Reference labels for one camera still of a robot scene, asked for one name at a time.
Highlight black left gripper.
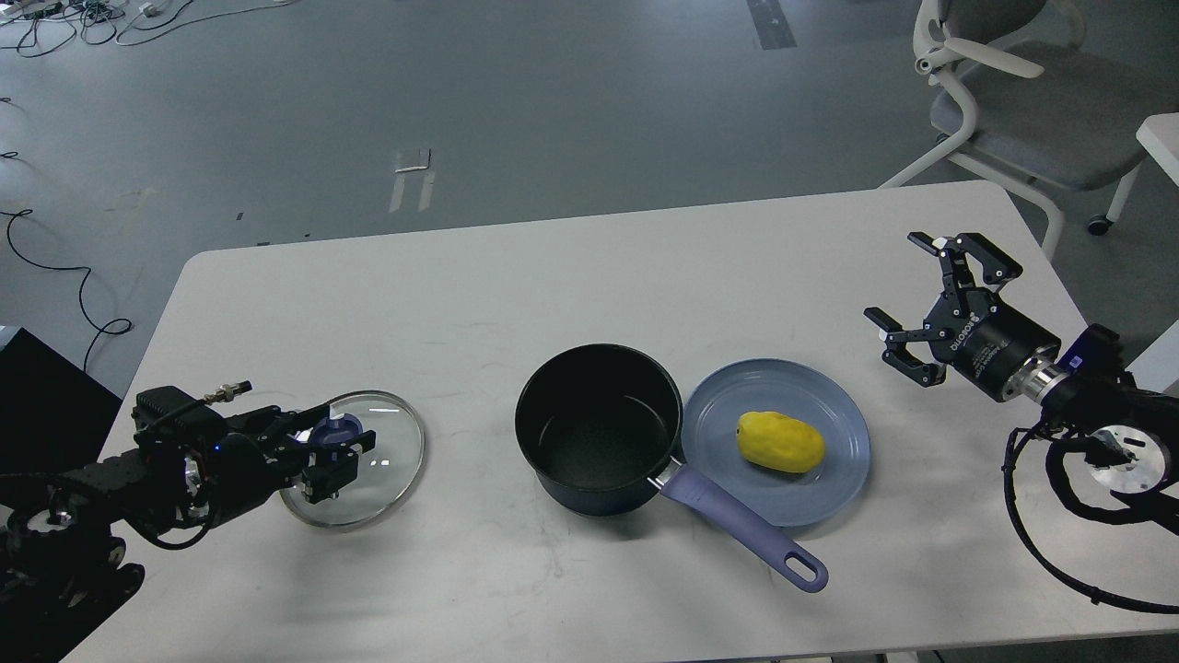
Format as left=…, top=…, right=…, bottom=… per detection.
left=189, top=403, right=376, bottom=529

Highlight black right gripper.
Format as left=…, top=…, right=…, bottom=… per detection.
left=863, top=231, right=1061, bottom=402

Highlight glass pot lid purple knob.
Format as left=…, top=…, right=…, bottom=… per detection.
left=279, top=390, right=427, bottom=530

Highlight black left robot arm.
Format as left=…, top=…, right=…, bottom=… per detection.
left=4, top=381, right=378, bottom=662

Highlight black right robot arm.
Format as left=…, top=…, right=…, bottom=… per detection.
left=864, top=231, right=1175, bottom=613

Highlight white grey office chair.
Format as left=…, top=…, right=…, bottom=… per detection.
left=885, top=1, right=1175, bottom=257

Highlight black box at left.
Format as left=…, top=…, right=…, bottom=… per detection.
left=1, top=326, right=121, bottom=474

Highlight blue plastic plate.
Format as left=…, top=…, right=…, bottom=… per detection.
left=681, top=357, right=871, bottom=529

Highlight white table corner right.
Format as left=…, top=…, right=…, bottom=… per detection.
left=1137, top=112, right=1179, bottom=186

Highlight black cable on floor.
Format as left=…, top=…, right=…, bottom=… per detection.
left=0, top=208, right=136, bottom=373

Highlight dark blue saucepan purple handle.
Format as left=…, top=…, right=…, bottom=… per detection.
left=514, top=343, right=829, bottom=593

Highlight tangled cables on floor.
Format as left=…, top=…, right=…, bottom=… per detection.
left=0, top=0, right=305, bottom=60

